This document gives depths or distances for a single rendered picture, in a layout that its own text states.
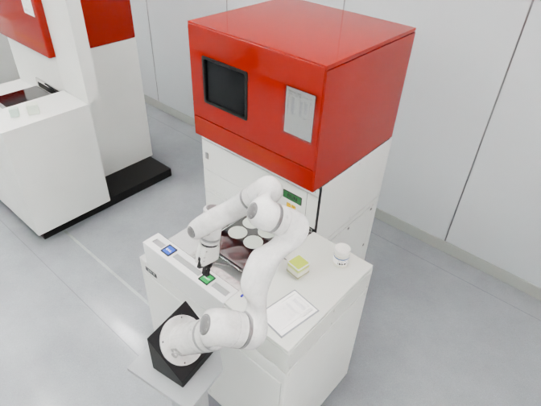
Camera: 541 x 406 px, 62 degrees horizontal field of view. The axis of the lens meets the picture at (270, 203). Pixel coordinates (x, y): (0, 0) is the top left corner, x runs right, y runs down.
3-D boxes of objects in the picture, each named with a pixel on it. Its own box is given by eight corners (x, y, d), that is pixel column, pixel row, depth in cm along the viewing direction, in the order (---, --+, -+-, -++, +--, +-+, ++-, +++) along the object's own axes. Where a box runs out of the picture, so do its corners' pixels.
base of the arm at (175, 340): (184, 376, 170) (210, 374, 156) (149, 343, 165) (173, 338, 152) (211, 336, 182) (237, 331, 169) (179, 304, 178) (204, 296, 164)
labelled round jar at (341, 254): (338, 255, 210) (340, 240, 205) (350, 263, 207) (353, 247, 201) (329, 263, 206) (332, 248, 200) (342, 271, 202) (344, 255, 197)
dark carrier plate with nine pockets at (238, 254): (251, 212, 245) (251, 211, 244) (300, 242, 228) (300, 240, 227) (204, 243, 224) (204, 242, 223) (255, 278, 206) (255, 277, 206)
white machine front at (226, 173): (208, 187, 275) (204, 129, 251) (314, 250, 234) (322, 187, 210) (204, 188, 273) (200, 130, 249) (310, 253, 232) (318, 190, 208)
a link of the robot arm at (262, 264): (208, 334, 150) (247, 340, 159) (223, 354, 140) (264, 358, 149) (264, 196, 147) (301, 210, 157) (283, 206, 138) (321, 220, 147)
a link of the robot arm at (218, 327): (220, 354, 161) (260, 348, 144) (173, 349, 151) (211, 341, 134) (222, 320, 166) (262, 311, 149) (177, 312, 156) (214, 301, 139)
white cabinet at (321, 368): (229, 296, 313) (227, 203, 264) (345, 381, 265) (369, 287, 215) (155, 354, 274) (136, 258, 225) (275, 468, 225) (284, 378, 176)
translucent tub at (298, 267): (298, 264, 205) (299, 253, 201) (309, 273, 200) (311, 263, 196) (286, 271, 201) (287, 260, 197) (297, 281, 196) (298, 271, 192)
